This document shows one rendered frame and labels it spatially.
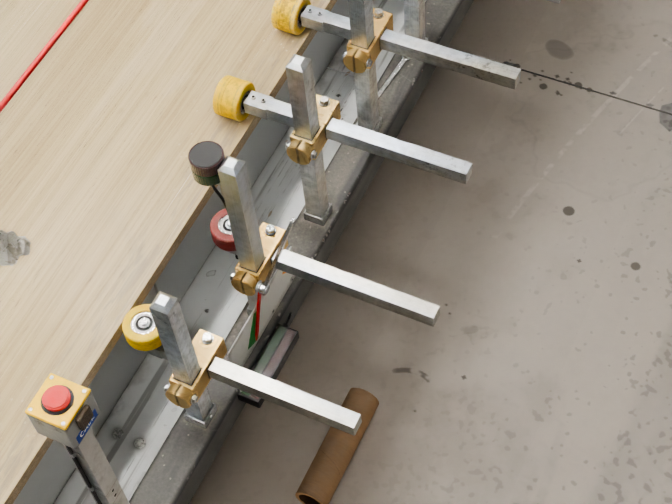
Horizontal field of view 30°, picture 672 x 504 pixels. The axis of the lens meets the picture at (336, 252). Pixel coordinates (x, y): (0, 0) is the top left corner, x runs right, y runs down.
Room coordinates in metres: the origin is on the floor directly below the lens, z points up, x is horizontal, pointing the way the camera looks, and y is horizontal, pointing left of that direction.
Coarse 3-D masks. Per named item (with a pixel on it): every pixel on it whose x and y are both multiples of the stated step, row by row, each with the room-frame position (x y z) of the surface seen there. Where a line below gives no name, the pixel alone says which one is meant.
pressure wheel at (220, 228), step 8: (216, 216) 1.40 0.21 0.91; (224, 216) 1.40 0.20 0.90; (216, 224) 1.38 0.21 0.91; (224, 224) 1.38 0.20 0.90; (216, 232) 1.36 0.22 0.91; (224, 232) 1.36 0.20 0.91; (216, 240) 1.35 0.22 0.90; (224, 240) 1.34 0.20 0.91; (232, 240) 1.34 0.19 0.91; (224, 248) 1.34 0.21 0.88; (232, 248) 1.34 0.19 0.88
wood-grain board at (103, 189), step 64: (0, 0) 2.05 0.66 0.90; (64, 0) 2.02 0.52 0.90; (128, 0) 2.00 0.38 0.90; (192, 0) 1.98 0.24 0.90; (256, 0) 1.96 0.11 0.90; (320, 0) 1.93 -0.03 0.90; (0, 64) 1.86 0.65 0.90; (64, 64) 1.84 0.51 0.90; (128, 64) 1.81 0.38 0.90; (192, 64) 1.79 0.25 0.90; (256, 64) 1.77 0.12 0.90; (0, 128) 1.68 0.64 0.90; (64, 128) 1.66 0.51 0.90; (128, 128) 1.64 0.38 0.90; (192, 128) 1.62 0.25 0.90; (0, 192) 1.52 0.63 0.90; (64, 192) 1.50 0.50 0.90; (128, 192) 1.48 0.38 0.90; (192, 192) 1.46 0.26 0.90; (64, 256) 1.35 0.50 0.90; (128, 256) 1.33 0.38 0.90; (0, 320) 1.23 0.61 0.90; (64, 320) 1.21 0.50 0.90; (0, 384) 1.09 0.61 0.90; (0, 448) 0.97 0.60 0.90
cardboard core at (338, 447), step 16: (352, 400) 1.41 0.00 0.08; (368, 400) 1.41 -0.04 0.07; (368, 416) 1.38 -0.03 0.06; (336, 432) 1.33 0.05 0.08; (320, 448) 1.30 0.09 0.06; (336, 448) 1.29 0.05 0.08; (352, 448) 1.30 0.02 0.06; (320, 464) 1.25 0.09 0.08; (336, 464) 1.25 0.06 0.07; (304, 480) 1.22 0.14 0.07; (320, 480) 1.21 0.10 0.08; (336, 480) 1.22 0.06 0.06; (304, 496) 1.20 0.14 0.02; (320, 496) 1.18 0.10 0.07
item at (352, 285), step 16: (288, 256) 1.32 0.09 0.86; (288, 272) 1.30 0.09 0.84; (304, 272) 1.28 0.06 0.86; (320, 272) 1.28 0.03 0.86; (336, 272) 1.27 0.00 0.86; (336, 288) 1.25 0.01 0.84; (352, 288) 1.23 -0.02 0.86; (368, 288) 1.23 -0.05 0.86; (384, 288) 1.22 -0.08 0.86; (384, 304) 1.20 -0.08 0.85; (400, 304) 1.19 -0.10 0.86; (416, 304) 1.18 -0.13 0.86; (432, 304) 1.18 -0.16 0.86; (416, 320) 1.17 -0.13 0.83; (432, 320) 1.15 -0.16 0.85
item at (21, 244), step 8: (0, 232) 1.41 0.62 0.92; (8, 232) 1.41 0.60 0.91; (0, 240) 1.40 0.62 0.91; (8, 240) 1.39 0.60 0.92; (16, 240) 1.39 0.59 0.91; (24, 240) 1.39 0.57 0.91; (0, 248) 1.38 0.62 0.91; (8, 248) 1.37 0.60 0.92; (16, 248) 1.38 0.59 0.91; (24, 248) 1.37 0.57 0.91; (0, 256) 1.36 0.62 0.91; (8, 256) 1.36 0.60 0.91; (16, 256) 1.36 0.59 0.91; (0, 264) 1.35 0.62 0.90; (8, 264) 1.34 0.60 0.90
